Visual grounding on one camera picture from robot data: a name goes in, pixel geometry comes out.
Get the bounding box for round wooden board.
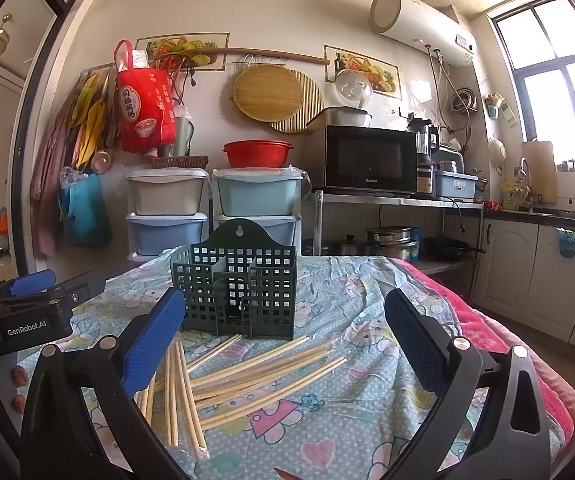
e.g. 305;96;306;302
232;64;304;122

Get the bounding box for kitchen window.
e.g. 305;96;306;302
493;0;575;169

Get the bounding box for white round plastic cover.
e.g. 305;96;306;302
334;68;373;108

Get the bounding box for blue plastic tray box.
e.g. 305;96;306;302
434;170;478;202

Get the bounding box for food picture wall tile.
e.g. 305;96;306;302
323;44;402;99

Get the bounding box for dark green utensil basket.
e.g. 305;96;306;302
169;218;297;340

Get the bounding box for light blue storage drawer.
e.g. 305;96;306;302
212;166;306;217

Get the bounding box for steel pot on microwave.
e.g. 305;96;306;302
306;106;372;130

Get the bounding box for long wooden chopstick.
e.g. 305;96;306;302
190;336;310;388

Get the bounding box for blue lower left drawer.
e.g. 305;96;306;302
125;212;208;257

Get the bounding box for white storage drawer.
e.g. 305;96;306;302
125;167;208;216

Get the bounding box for hanging yellow cloths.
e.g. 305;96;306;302
66;66;120;170

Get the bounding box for red plastic basin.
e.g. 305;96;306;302
224;140;293;168

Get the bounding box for white kitchen cabinets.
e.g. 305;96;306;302
473;219;575;346

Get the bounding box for red shopping bag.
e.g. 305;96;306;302
113;40;176;154

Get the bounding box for white water heater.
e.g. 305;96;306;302
369;0;477;66

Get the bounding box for black blender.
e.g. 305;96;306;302
407;114;439;196

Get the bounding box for long wooden rolling pin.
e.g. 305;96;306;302
150;47;331;66

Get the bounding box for cartoon print blue tablecloth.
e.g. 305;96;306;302
16;249;566;480

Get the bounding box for black frying pan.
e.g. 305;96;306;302
423;237;486;262

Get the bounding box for left hand red nails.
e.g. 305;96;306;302
11;365;28;414

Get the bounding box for stacked steel pots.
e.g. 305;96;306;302
365;226;420;262

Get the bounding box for round woven mat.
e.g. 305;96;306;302
270;70;324;134

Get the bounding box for metal shelf rack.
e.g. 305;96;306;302
309;188;486;276

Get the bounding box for pink fleece blanket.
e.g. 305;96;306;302
391;257;575;441

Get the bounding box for fruit picture wall tile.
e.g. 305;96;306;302
136;32;230;72

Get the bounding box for black microwave oven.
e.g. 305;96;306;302
296;126;417;195

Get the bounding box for teal hanging bag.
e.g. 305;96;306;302
58;168;112;248

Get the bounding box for blue lower right drawer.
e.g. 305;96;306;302
213;214;301;252

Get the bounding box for woven wicker basket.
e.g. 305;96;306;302
150;155;208;169

